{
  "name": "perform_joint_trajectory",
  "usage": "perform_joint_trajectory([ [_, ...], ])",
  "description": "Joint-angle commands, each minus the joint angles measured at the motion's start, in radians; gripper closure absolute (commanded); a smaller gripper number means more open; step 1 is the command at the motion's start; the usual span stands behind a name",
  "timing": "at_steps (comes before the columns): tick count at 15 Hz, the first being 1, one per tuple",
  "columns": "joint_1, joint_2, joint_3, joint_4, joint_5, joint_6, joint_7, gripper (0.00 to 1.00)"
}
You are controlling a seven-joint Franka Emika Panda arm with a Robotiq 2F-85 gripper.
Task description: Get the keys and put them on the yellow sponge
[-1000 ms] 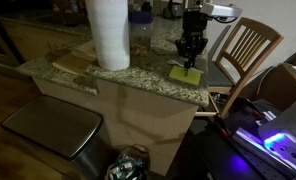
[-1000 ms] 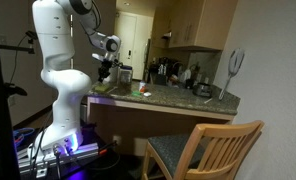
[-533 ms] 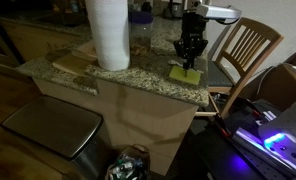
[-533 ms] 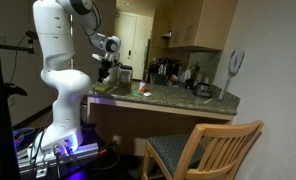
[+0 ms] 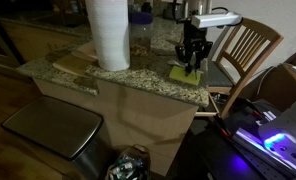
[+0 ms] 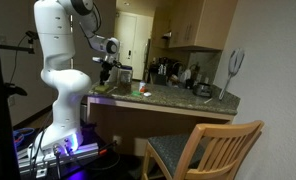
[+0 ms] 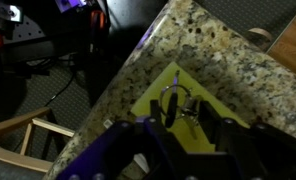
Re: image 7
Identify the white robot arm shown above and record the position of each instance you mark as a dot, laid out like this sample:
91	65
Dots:
69	4

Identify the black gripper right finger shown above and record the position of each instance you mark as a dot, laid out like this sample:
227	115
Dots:
248	150

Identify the yellow sponge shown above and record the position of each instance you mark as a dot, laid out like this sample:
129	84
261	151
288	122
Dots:
161	96

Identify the wooden chair with dark seat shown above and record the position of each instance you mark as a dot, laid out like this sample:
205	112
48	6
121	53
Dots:
18	140

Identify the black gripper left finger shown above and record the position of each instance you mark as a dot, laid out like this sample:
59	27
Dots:
121	156

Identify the black robot mounting stand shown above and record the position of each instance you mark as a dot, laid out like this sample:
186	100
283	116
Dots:
38	43

